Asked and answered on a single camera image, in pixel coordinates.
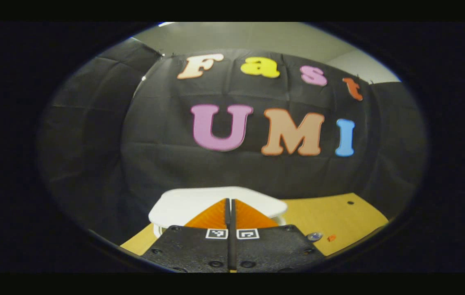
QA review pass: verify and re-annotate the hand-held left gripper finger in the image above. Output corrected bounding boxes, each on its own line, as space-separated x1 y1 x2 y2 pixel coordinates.
142 198 232 273
231 199 326 273

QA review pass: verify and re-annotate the white desktop garbage bin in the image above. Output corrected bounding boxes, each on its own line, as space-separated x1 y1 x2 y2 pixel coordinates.
148 186 288 238

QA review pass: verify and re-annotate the black backdrop cloth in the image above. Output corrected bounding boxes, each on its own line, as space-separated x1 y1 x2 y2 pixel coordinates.
38 38 429 246

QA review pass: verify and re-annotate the wooden desktop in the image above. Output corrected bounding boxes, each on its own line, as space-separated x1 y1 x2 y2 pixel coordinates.
120 193 389 256

